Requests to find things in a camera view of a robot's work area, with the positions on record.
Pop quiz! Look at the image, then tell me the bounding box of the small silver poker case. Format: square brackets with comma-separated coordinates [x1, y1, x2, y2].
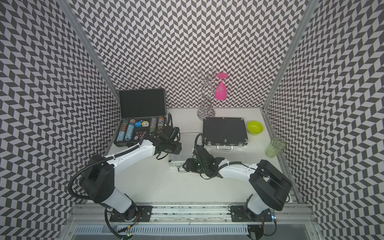
[169, 133, 199, 173]

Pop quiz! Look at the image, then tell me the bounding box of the black carbon poker case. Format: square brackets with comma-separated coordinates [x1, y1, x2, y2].
[203, 117, 249, 147]

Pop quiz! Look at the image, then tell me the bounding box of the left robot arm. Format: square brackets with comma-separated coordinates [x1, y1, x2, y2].
[68, 125, 182, 222]

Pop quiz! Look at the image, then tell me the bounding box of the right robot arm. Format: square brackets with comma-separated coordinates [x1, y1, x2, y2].
[182, 145, 292, 222]

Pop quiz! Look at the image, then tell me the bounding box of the large black poker case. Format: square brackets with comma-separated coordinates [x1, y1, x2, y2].
[114, 89, 167, 147]

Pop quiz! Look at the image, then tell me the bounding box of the black red triangle plaque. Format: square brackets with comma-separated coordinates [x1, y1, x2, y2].
[134, 131, 147, 140]

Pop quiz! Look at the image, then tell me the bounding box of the lime green bowl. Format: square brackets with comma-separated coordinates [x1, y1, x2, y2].
[247, 121, 264, 136]

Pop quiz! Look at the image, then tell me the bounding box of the pink wine glass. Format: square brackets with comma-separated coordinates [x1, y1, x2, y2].
[215, 73, 229, 101]

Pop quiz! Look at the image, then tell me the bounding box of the green translucent cup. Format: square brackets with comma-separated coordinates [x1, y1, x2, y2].
[265, 137, 287, 158]

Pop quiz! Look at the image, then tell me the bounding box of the chrome wire glass rack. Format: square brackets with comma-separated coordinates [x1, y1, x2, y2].
[188, 68, 216, 121]

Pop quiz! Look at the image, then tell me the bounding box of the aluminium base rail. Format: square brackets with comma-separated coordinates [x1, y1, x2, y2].
[67, 202, 316, 225]

